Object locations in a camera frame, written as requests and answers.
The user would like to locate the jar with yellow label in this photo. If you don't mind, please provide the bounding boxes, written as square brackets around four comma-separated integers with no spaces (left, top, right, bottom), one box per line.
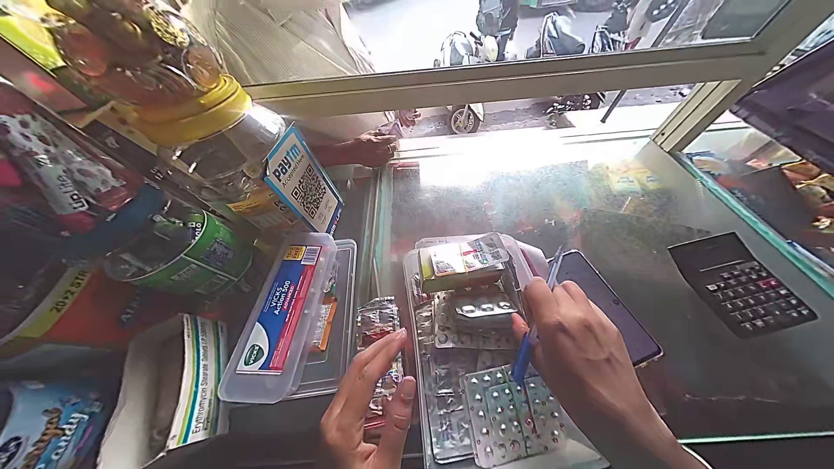
[0,261,95,347]

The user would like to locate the red and silver foil strips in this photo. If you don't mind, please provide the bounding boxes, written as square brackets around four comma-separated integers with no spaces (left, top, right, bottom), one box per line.
[357,297,405,431]

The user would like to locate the black calculator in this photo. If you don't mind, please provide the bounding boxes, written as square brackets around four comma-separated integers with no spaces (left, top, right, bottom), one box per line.
[668,232,818,340]

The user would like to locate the person's left hand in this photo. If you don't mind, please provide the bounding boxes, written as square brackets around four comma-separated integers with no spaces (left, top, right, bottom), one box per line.
[319,327,416,469]

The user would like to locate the blue white red carton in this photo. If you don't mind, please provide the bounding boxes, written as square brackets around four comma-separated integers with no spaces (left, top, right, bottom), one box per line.
[236,244,323,375]

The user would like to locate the white cardboard box, striped print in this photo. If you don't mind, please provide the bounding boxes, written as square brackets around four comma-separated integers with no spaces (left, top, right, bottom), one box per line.
[98,313,229,469]

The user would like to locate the blue pen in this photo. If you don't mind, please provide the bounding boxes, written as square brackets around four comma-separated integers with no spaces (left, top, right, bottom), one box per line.
[511,245,564,385]

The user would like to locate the dark motorcycle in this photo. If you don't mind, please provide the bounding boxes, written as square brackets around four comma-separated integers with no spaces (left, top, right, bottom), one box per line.
[526,12,607,118]

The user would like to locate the shallow clear plastic box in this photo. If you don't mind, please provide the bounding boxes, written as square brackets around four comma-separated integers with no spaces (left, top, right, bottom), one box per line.
[285,238,358,400]

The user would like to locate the clear jar with yellow lid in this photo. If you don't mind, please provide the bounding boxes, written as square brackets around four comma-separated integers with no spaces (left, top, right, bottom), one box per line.
[133,73,288,201]

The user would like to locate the glass display counter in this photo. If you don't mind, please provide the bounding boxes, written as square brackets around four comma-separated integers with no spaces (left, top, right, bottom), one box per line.
[228,117,834,469]

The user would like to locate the pile of snack packets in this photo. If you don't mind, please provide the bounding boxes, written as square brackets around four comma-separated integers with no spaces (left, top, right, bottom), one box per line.
[778,159,834,230]

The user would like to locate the jar with blue lid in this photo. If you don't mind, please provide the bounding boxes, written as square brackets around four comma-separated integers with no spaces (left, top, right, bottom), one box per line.
[0,78,168,261]

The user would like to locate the green and yellow carton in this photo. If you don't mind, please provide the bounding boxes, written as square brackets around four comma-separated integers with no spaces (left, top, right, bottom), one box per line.
[419,246,510,293]

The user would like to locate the grey strip with large tablets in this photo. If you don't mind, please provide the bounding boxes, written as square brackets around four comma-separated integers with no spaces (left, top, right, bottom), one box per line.
[454,291,517,320]

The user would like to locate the person's right hand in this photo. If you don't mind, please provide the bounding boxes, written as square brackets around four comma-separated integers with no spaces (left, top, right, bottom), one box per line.
[511,277,646,427]

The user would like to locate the white scooter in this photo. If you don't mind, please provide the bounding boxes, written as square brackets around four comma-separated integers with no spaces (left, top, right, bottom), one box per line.
[435,31,497,135]

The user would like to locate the orange medicine packet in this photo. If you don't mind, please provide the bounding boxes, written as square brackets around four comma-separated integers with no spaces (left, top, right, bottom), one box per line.
[310,296,338,353]

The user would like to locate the jar with green label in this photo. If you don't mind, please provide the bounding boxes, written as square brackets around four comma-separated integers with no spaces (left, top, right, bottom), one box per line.
[104,208,254,298]

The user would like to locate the pile of silver blister strips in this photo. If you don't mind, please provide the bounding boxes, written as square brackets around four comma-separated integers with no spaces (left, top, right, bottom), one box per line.
[416,290,569,469]

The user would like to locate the white printed medicine strip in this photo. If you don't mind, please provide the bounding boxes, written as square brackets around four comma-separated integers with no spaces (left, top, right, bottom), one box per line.
[429,233,510,277]

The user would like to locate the clear plastic medicine box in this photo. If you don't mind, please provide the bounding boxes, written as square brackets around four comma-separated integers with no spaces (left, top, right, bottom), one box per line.
[403,232,611,469]

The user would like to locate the clear plastic box lid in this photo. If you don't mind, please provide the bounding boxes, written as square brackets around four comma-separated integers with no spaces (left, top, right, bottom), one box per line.
[218,232,338,404]

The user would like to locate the cream window frame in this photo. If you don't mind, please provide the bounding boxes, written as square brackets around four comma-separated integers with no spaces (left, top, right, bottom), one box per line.
[244,0,834,154]

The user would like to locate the yellow packet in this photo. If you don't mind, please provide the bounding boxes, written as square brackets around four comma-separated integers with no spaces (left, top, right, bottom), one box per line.
[589,159,663,194]

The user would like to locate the blue white QR code stand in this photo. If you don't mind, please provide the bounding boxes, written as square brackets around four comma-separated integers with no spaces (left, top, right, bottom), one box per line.
[263,122,345,237]

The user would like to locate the blue printed packet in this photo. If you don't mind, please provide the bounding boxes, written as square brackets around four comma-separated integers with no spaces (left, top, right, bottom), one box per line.
[0,378,112,469]

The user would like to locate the jar of brown candies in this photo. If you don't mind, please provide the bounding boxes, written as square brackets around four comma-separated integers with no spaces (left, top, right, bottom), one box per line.
[39,0,225,108]

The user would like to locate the dark smartphone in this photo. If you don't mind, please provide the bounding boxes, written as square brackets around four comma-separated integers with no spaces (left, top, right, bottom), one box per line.
[553,249,664,368]

